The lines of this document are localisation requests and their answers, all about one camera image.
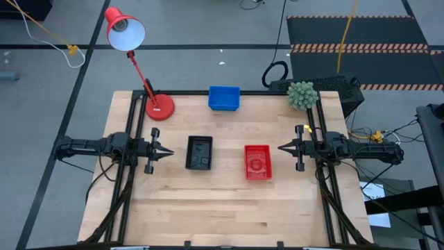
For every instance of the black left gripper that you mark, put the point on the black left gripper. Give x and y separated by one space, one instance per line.
152 151

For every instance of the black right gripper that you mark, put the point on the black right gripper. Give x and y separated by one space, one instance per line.
301 149

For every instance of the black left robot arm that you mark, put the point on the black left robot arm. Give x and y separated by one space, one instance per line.
86 147

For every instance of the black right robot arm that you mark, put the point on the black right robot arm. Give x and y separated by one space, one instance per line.
364 149

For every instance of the red desk lamp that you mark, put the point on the red desk lamp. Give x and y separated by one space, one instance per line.
159 107

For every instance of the green spiky artificial plant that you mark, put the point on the green spiky artificial plant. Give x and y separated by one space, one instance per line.
302 95

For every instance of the white paper sheet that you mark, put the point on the white paper sheet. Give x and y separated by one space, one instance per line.
374 191

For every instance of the black table clamp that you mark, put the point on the black table clamp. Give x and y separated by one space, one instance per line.
187 244
280 244

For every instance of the black hazard-striped floor mat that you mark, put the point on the black hazard-striped floor mat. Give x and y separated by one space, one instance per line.
354 31

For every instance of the black equipment stand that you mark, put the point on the black equipment stand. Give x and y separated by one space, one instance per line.
433 139

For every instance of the grey cylinder on floor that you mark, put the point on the grey cylinder on floor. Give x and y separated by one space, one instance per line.
8 76

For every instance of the black box on floor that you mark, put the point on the black box on floor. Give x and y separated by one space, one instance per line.
24 8

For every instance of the black aluminium table frame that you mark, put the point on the black aluminium table frame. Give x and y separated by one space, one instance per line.
263 92

